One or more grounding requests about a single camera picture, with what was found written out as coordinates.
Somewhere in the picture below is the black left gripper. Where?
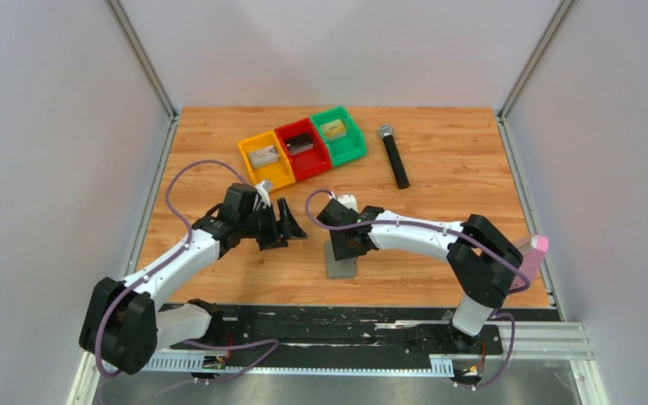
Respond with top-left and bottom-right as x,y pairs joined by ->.
240,198 -> 308,251

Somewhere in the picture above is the grey card holder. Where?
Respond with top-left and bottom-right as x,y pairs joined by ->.
324,240 -> 357,279

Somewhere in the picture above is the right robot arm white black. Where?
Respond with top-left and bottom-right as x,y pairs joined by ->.
310,198 -> 531,353

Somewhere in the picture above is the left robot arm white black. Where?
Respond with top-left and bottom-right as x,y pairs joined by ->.
78,181 -> 308,375

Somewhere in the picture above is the silver card in yellow bin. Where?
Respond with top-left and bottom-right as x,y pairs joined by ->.
247,144 -> 279,170

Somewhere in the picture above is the black card in red bin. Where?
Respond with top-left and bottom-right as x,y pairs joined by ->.
285,133 -> 314,156

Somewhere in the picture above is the gold card in green bin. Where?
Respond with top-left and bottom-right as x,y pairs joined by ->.
319,119 -> 348,142

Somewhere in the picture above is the pink card stand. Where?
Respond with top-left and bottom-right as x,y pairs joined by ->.
513,235 -> 548,284

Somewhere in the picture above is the yellow plastic bin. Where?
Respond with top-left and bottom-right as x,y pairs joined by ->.
238,130 -> 295,191

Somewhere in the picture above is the red plastic bin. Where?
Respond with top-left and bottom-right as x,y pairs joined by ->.
274,118 -> 332,182

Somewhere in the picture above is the green plastic bin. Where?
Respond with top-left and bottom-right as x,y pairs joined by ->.
310,105 -> 368,167

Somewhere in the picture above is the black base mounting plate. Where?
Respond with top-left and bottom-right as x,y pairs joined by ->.
143,302 -> 504,376

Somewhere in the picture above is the black handheld microphone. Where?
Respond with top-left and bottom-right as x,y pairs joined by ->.
378,125 -> 410,189

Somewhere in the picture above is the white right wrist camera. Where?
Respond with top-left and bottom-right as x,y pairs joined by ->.
336,193 -> 359,213

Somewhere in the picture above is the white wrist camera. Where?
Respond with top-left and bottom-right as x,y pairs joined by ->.
336,193 -> 359,213
254,179 -> 273,211

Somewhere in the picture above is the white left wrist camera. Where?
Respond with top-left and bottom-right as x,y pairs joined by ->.
254,179 -> 273,211

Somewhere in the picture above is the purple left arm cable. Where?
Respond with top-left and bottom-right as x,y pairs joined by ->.
93,159 -> 252,380

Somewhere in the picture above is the left aluminium frame post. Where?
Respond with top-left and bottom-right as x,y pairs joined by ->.
105,0 -> 180,197

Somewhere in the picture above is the aluminium frame post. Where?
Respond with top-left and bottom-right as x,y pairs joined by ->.
495,0 -> 576,236
105,0 -> 180,197

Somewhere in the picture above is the right aluminium frame post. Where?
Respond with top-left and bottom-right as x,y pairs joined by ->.
495,0 -> 576,236

